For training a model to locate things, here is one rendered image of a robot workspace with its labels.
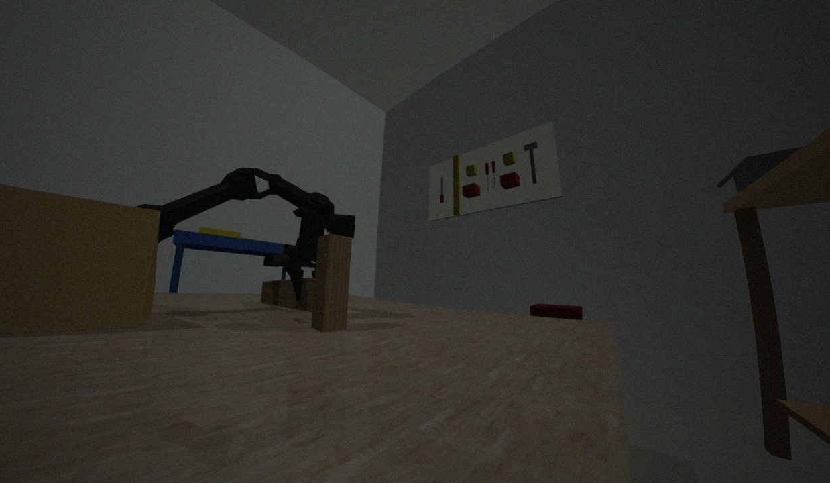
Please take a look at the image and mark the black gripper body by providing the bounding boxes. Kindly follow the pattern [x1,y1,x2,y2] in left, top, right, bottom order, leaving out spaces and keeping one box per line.
[263,232,322,271]

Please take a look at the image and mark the wooden plank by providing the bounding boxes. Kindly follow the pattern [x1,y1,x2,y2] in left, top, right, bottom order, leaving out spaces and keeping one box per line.
[261,277,314,312]

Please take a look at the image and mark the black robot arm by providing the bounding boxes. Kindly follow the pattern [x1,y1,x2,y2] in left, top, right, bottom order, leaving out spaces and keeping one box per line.
[136,168,355,243]

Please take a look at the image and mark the brown wooden post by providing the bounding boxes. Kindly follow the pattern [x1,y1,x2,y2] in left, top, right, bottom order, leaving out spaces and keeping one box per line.
[312,234,352,333]

